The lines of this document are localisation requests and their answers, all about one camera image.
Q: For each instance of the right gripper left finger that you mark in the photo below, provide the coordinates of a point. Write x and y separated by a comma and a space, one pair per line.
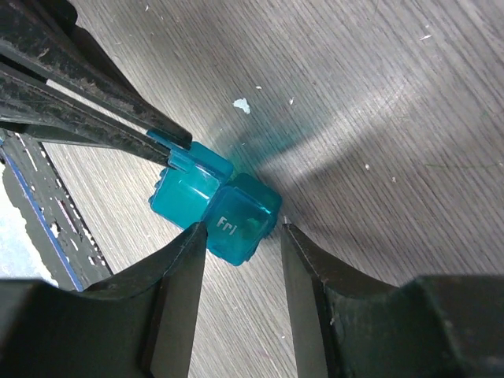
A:
137, 323

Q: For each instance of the teal pill box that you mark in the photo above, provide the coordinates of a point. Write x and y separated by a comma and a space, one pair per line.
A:
200, 186

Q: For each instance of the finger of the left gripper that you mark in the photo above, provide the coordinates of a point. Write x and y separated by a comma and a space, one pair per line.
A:
30, 107
42, 40

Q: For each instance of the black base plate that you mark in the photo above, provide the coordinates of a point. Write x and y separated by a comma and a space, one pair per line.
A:
43, 234

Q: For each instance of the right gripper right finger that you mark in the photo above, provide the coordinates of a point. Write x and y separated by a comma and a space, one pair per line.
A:
345, 323

